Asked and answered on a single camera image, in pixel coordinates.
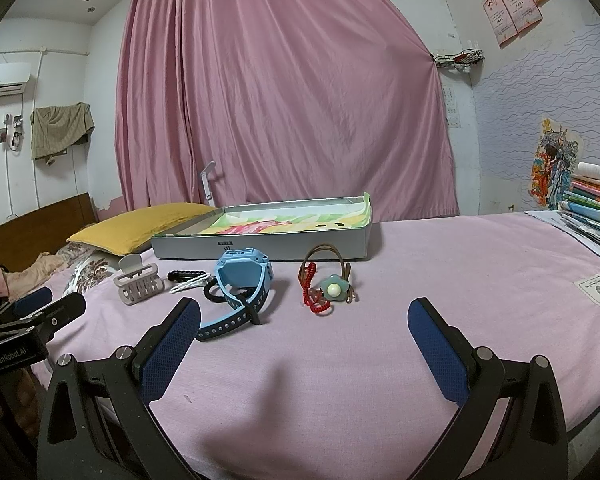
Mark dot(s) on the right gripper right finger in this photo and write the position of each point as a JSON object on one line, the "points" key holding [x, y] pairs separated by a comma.
{"points": [[531, 442]]}

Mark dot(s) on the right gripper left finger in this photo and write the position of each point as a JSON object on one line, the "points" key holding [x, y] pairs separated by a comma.
{"points": [[96, 421]]}

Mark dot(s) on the grey hair claw clip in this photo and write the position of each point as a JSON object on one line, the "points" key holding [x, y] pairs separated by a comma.
{"points": [[138, 281]]}

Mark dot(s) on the black white hair clip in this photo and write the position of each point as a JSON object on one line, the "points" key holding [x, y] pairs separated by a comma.
{"points": [[181, 280]]}

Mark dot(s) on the blue smart watch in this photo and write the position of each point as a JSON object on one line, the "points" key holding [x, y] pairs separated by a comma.
{"points": [[242, 279]]}

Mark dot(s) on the wooden headboard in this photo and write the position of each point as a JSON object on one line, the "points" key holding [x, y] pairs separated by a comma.
{"points": [[44, 230]]}

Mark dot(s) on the yellow pillow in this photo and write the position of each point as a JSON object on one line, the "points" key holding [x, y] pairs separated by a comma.
{"points": [[125, 233]]}

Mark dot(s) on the white fabric label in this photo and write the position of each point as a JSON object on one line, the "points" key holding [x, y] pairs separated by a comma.
{"points": [[599, 289]]}

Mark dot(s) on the pink bed sheet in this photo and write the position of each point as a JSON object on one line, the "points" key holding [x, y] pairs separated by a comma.
{"points": [[349, 396]]}

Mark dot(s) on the olive hanging cloth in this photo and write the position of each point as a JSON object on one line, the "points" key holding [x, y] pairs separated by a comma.
{"points": [[56, 128]]}

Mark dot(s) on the stack of books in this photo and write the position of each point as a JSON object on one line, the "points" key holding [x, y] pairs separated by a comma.
{"points": [[578, 215]]}

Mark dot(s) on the white air conditioner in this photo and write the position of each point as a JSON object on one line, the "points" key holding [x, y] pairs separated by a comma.
{"points": [[14, 78]]}

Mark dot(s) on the grey shallow box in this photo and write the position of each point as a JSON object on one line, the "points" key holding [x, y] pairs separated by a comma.
{"points": [[184, 242]]}

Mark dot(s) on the colourful bear towel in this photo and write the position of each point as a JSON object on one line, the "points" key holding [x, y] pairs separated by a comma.
{"points": [[295, 216]]}

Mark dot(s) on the pink curtain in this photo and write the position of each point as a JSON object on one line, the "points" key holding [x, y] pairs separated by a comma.
{"points": [[288, 99]]}

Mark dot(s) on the curtain tieback clip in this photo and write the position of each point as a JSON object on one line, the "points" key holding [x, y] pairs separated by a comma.
{"points": [[461, 61]]}

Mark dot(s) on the wall socket switch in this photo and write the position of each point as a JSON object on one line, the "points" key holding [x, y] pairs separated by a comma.
{"points": [[11, 133]]}

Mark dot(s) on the white window handle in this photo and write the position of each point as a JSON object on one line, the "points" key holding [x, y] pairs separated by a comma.
{"points": [[204, 177]]}

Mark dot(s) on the colourful wall sticker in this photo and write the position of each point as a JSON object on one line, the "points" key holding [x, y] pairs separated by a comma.
{"points": [[555, 158]]}

